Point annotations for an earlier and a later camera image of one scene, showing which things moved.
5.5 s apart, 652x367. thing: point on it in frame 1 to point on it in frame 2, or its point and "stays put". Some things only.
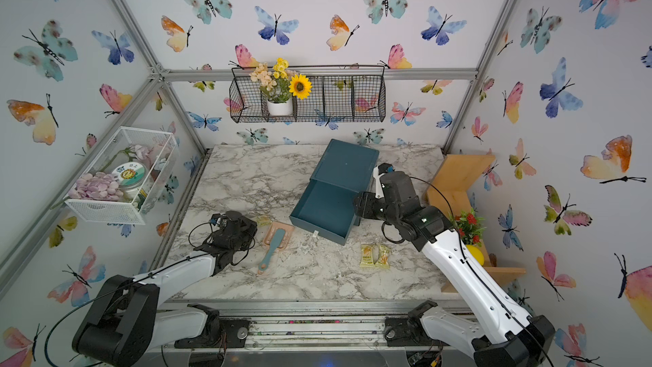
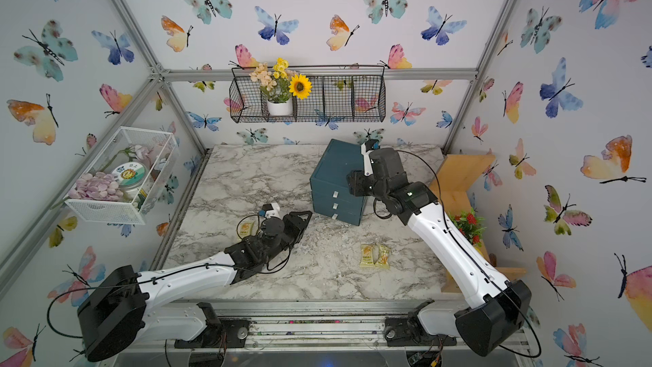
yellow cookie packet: (382, 256) stays put
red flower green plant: (469, 226) stays put
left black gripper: (251, 226) to (296, 226)
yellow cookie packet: (367, 256) stays put
